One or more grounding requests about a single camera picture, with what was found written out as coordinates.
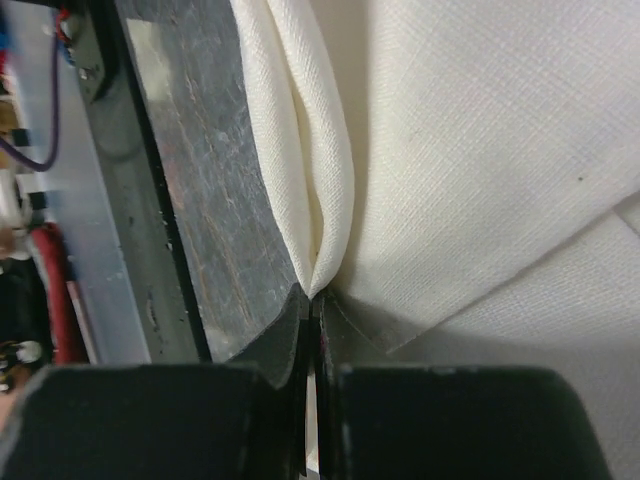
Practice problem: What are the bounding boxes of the aluminium front frame rails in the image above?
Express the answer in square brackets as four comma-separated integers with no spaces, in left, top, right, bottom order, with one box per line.
[14,28,150,364]

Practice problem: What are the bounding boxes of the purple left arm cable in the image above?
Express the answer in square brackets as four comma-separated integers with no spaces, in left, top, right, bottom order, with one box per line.
[0,29,64,174]

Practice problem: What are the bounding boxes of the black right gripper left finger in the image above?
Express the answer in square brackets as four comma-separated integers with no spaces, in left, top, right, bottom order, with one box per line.
[219,284,310,479]

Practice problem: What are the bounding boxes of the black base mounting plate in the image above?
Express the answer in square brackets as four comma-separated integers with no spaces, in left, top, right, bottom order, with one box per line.
[69,1,211,363]

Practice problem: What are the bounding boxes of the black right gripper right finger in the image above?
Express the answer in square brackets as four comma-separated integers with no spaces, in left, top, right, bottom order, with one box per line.
[312,294,398,479]

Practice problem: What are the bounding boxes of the white cloth napkin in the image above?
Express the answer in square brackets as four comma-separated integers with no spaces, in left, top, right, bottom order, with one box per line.
[232,1,639,479]

